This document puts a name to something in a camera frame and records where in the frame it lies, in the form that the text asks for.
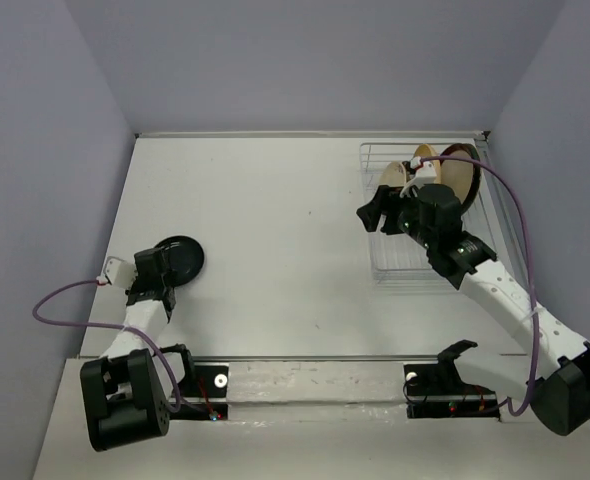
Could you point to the cream plate black mark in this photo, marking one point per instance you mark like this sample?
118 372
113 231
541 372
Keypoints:
394 176

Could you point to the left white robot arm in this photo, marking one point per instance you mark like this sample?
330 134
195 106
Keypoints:
131 390

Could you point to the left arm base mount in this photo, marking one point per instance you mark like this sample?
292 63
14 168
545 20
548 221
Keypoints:
205 396

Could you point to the black round plate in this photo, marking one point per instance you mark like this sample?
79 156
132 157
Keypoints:
184 259

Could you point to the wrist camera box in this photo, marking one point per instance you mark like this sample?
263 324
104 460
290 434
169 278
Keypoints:
118 272
424 172

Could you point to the white wire dish rack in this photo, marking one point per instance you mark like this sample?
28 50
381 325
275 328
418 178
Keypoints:
397 262

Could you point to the red rim white plate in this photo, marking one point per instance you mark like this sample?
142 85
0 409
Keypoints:
462 177

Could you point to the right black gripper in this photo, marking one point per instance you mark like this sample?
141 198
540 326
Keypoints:
387 200

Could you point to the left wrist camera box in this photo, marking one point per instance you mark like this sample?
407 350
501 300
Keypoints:
118 272

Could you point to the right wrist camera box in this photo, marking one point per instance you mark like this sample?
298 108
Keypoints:
424 172

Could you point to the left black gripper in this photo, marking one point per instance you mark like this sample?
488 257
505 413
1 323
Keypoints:
133 290

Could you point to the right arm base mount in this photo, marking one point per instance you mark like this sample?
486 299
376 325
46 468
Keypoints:
433 393

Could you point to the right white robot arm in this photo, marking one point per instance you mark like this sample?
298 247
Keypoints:
553 380

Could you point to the orange round plate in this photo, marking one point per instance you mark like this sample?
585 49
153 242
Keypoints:
428 151

